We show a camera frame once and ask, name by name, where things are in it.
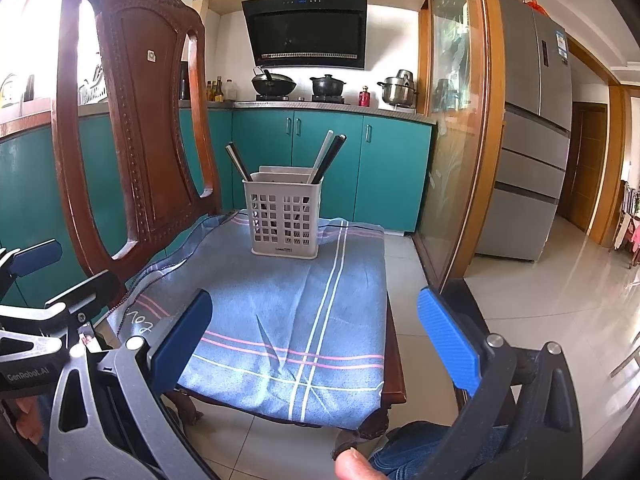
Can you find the amber sauce bottle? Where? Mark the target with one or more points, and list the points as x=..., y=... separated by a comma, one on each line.
x=218, y=92

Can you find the stainless steel pot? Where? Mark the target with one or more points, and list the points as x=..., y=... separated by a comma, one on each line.
x=397, y=91

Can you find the metal dish rack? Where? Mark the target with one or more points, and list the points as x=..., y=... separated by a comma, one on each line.
x=92, y=92

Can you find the silver refrigerator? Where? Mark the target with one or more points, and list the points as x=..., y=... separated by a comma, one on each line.
x=530, y=160

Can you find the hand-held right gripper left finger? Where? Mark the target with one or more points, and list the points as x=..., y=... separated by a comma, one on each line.
x=182, y=340

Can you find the white plastic bottle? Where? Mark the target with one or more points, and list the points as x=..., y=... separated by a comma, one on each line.
x=231, y=92

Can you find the person's left hand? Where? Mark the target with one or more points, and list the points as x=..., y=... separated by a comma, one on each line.
x=30, y=415

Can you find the brown wooden door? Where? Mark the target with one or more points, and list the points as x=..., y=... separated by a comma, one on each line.
x=582, y=170

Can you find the blue striped cloth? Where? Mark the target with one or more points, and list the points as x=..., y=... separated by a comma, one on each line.
x=280, y=300

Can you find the black gas stove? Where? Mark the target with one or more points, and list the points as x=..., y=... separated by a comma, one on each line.
x=300, y=99

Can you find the wood framed glass door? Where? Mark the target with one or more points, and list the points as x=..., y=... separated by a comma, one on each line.
x=450, y=160

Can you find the black range hood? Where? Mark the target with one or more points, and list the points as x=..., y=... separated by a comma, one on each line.
x=305, y=30

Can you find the black kitchen container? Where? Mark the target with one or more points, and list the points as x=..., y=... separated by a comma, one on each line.
x=184, y=82

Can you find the white plastic utensil basket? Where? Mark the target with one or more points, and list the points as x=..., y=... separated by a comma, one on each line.
x=260, y=252

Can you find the carved wooden chair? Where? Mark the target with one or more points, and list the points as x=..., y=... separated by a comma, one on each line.
x=145, y=135

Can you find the clothes drying rack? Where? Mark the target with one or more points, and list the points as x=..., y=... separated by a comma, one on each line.
x=627, y=225

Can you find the brown sauce bottle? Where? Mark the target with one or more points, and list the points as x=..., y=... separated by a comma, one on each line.
x=210, y=94

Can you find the grey kitchen countertop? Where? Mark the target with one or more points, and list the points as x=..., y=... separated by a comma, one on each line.
x=400, y=112

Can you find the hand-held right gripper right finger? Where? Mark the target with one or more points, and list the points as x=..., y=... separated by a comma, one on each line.
x=447, y=340

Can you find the black cooking pot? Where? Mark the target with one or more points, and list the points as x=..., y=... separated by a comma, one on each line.
x=327, y=86

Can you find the black wok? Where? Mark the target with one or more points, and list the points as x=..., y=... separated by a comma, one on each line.
x=274, y=84

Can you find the person's right leg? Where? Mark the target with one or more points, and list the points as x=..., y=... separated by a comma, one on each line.
x=415, y=445

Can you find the red bottle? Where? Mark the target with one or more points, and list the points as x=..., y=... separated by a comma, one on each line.
x=364, y=97

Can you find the person's right hand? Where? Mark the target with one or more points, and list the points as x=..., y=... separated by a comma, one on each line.
x=357, y=467

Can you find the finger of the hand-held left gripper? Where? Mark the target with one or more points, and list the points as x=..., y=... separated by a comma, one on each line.
x=95, y=292
x=37, y=257

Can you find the white chopstick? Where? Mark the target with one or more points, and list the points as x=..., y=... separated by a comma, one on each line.
x=325, y=150
x=239, y=157

